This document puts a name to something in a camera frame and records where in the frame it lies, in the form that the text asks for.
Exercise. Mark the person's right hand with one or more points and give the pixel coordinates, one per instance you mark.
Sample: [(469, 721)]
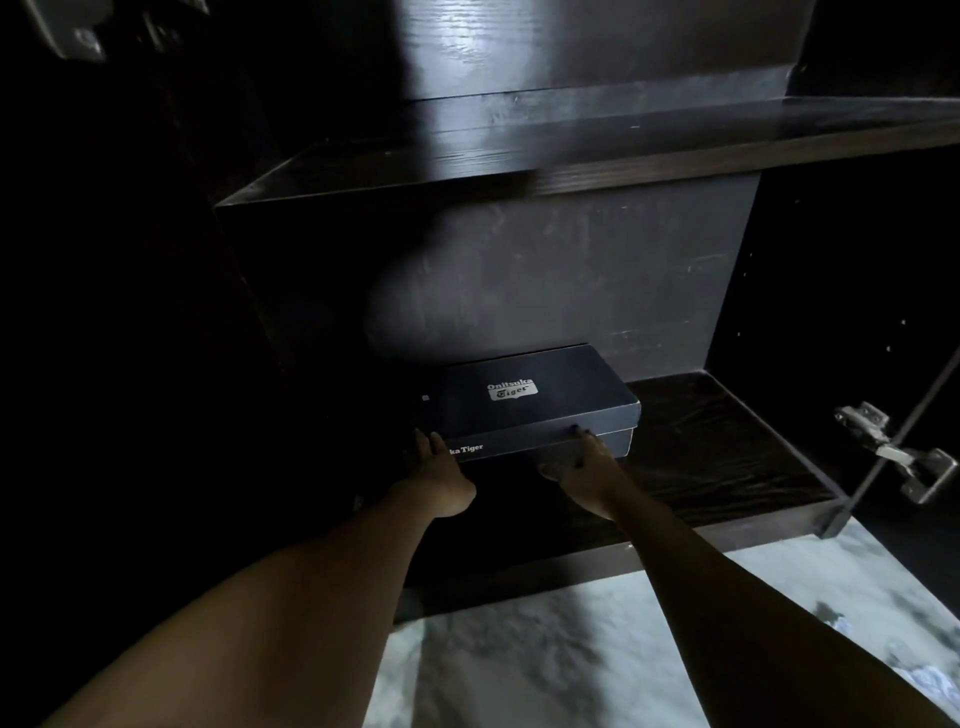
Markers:
[(592, 484)]

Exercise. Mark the person's left hand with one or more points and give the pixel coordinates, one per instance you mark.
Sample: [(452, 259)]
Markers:
[(442, 484)]

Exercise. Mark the black Onitsuka Tiger shoebox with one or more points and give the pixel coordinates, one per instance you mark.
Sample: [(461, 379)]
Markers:
[(525, 420)]

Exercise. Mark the dark wooden cabinet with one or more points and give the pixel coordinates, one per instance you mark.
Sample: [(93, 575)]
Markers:
[(562, 262)]

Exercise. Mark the dark wooden cabinet door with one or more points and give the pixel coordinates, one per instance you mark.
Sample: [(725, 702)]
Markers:
[(922, 525)]

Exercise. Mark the person's right forearm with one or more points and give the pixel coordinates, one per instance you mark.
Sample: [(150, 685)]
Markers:
[(750, 622)]

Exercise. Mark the person's left forearm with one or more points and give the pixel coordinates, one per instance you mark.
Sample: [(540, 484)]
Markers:
[(262, 615)]

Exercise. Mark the silver metal cabinet hinge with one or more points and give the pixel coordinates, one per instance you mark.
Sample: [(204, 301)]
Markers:
[(71, 37), (900, 457)]

